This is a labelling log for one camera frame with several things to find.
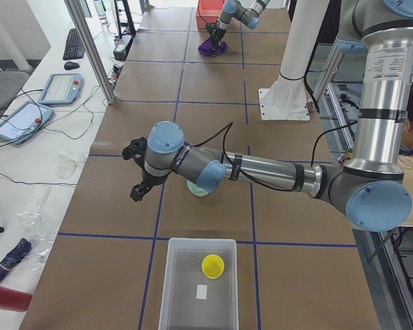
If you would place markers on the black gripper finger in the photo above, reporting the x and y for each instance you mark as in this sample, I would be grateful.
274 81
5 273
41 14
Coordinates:
137 192

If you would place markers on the yellow plastic cup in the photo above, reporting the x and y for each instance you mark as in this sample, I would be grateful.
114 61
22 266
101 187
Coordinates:
212 266

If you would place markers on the white camera mast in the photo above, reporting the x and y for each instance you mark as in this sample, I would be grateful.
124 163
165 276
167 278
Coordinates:
286 98

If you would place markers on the black computer mouse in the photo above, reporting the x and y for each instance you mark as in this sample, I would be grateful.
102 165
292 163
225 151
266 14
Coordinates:
70 65

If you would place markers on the clear plastic storage box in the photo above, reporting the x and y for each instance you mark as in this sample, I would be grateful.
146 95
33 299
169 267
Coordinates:
191 299

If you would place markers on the far teach pendant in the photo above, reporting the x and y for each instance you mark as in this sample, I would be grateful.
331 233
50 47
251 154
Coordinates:
61 89

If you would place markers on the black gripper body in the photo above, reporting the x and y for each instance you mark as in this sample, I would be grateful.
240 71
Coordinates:
149 179
217 31

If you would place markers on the light green bowl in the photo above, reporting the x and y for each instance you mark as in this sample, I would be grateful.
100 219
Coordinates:
196 191

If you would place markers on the purple cloth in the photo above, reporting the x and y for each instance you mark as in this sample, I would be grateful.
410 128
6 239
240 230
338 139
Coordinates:
206 48

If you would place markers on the near teach pendant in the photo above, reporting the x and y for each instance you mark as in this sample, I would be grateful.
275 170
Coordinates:
24 122

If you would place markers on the red bottle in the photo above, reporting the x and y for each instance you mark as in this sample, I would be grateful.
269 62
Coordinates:
14 300

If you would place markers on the grey aluminium post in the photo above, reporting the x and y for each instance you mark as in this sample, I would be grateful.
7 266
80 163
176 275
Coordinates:
78 18

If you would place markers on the teach pendant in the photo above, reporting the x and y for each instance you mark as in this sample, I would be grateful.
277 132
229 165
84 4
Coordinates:
61 89
24 122

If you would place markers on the pink plastic bin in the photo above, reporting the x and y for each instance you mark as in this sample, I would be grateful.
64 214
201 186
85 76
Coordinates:
207 11

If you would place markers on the black keyboard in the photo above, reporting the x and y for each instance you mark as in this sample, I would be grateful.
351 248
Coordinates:
74 48

